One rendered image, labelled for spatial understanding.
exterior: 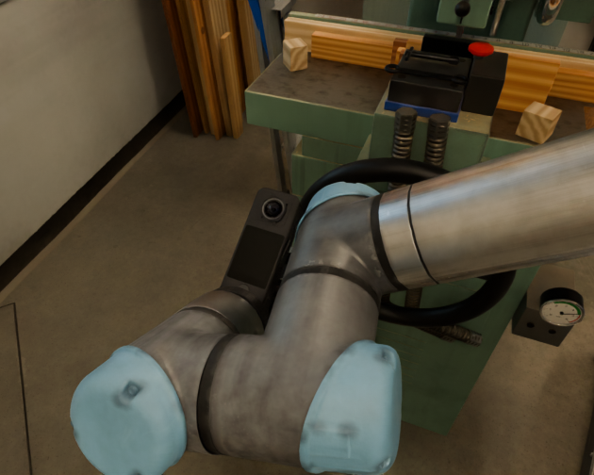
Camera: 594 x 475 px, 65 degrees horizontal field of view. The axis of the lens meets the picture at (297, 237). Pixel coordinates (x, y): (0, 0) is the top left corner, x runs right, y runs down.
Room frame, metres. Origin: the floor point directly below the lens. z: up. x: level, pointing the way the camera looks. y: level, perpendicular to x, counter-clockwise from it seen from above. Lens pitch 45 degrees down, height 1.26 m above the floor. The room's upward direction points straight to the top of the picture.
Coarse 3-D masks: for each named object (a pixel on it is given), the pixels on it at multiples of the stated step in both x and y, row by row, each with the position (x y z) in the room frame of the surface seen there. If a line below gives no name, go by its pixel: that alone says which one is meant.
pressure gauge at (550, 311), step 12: (552, 288) 0.47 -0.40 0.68; (564, 288) 0.46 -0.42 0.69; (540, 300) 0.46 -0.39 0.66; (552, 300) 0.44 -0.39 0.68; (564, 300) 0.44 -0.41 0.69; (576, 300) 0.44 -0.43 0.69; (540, 312) 0.44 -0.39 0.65; (552, 312) 0.44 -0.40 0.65; (564, 312) 0.43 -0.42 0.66; (576, 312) 0.43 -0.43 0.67; (564, 324) 0.43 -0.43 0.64
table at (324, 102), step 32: (320, 64) 0.79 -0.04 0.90; (352, 64) 0.79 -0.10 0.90; (256, 96) 0.68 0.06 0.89; (288, 96) 0.67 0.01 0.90; (320, 96) 0.67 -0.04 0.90; (352, 96) 0.67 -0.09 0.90; (288, 128) 0.67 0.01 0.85; (320, 128) 0.65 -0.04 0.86; (352, 128) 0.63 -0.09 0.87; (512, 128) 0.58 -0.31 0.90; (576, 128) 0.58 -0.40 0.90
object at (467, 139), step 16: (384, 96) 0.56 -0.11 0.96; (384, 112) 0.52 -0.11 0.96; (464, 112) 0.52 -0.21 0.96; (384, 128) 0.52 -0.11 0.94; (416, 128) 0.50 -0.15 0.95; (464, 128) 0.49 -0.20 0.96; (480, 128) 0.48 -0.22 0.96; (384, 144) 0.52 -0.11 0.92; (416, 144) 0.50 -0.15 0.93; (448, 144) 0.49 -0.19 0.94; (464, 144) 0.48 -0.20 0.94; (480, 144) 0.47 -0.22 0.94; (448, 160) 0.49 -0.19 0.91; (464, 160) 0.48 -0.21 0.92; (480, 160) 0.47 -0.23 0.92
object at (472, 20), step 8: (440, 0) 0.71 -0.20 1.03; (448, 0) 0.70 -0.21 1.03; (456, 0) 0.70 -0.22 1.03; (472, 0) 0.69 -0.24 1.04; (480, 0) 0.69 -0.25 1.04; (488, 0) 0.68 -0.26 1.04; (440, 8) 0.70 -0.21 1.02; (448, 8) 0.70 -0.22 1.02; (472, 8) 0.69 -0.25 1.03; (480, 8) 0.69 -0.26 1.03; (488, 8) 0.68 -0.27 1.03; (440, 16) 0.70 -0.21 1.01; (448, 16) 0.70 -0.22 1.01; (456, 16) 0.70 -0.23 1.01; (472, 16) 0.69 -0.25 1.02; (480, 16) 0.68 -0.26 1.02; (456, 24) 0.70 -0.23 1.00; (464, 24) 0.69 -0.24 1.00; (472, 24) 0.69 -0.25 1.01; (480, 24) 0.68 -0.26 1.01
